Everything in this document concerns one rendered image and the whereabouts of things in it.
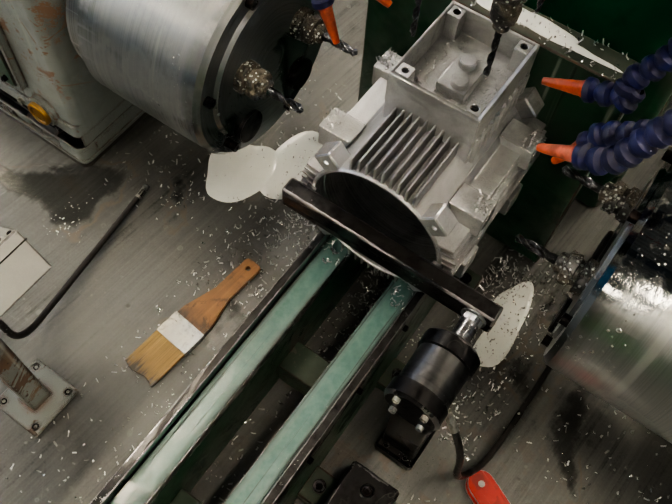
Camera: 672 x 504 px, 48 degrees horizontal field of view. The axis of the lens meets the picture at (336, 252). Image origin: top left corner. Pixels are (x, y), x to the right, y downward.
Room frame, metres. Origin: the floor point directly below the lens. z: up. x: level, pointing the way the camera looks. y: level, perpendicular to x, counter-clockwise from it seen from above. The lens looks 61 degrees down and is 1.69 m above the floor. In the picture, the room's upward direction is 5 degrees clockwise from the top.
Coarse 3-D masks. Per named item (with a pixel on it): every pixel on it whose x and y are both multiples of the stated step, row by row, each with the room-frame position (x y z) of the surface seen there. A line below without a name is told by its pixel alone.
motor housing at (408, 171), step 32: (384, 96) 0.54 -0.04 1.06; (384, 128) 0.47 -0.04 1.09; (416, 128) 0.47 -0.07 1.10; (352, 160) 0.43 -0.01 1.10; (384, 160) 0.42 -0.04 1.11; (416, 160) 0.44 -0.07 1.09; (448, 160) 0.44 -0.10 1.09; (480, 160) 0.46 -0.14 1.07; (512, 160) 0.47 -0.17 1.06; (320, 192) 0.45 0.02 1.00; (352, 192) 0.48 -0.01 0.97; (384, 192) 0.49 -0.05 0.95; (416, 192) 0.40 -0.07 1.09; (448, 192) 0.42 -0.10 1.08; (512, 192) 0.47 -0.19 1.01; (384, 224) 0.45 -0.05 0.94; (416, 224) 0.46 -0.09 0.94; (448, 256) 0.36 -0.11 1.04
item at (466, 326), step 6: (462, 318) 0.31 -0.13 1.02; (468, 318) 0.31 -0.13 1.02; (456, 324) 0.30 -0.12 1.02; (462, 324) 0.30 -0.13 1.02; (468, 324) 0.30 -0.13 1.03; (474, 324) 0.30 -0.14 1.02; (456, 330) 0.29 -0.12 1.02; (462, 330) 0.29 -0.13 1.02; (468, 330) 0.30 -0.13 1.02; (474, 330) 0.30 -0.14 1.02; (462, 336) 0.29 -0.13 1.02; (468, 336) 0.29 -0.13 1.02; (468, 342) 0.29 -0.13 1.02
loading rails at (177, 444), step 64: (320, 256) 0.42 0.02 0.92; (256, 320) 0.33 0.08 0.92; (320, 320) 0.38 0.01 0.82; (384, 320) 0.35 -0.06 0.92; (192, 384) 0.25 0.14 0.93; (256, 384) 0.28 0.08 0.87; (320, 384) 0.27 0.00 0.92; (384, 384) 0.31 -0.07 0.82; (192, 448) 0.19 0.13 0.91; (320, 448) 0.21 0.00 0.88
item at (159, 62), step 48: (96, 0) 0.59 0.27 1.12; (144, 0) 0.58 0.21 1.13; (192, 0) 0.57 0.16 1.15; (240, 0) 0.57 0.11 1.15; (288, 0) 0.62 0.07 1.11; (96, 48) 0.57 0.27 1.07; (144, 48) 0.54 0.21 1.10; (192, 48) 0.53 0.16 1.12; (240, 48) 0.55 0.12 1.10; (288, 48) 0.62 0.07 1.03; (144, 96) 0.53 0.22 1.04; (192, 96) 0.50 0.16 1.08; (240, 96) 0.55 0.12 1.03; (288, 96) 0.62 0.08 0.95; (240, 144) 0.55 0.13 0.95
